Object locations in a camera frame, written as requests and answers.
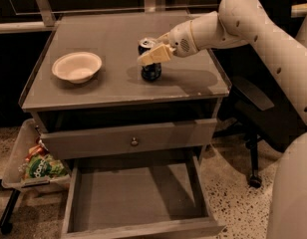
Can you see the grey drawer cabinet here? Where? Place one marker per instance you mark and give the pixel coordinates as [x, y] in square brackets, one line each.
[189, 88]

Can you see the orange snack bag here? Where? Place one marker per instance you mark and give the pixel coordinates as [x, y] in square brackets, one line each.
[39, 148]

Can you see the black office chair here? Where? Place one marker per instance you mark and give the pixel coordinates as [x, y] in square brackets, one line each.
[256, 100]

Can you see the clear plastic storage bin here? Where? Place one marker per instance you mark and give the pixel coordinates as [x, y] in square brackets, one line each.
[15, 169]

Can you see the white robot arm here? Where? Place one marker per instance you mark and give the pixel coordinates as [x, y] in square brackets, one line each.
[239, 22]

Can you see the grey upper drawer with knob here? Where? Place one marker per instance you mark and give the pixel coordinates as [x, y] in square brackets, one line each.
[129, 139]

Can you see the white paper bowl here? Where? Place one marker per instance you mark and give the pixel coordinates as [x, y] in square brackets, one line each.
[77, 68]

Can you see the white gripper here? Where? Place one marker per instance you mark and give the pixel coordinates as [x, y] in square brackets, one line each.
[179, 40]

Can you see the green snack bag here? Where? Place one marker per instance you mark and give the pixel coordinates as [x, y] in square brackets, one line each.
[44, 166]

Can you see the black cart leg with wheel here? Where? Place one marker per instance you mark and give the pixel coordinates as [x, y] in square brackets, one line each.
[5, 224]

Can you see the grey open middle drawer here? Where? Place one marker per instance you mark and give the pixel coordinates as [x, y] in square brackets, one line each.
[138, 198]

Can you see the metal railing with posts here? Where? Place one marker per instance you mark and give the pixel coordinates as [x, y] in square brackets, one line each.
[93, 7]

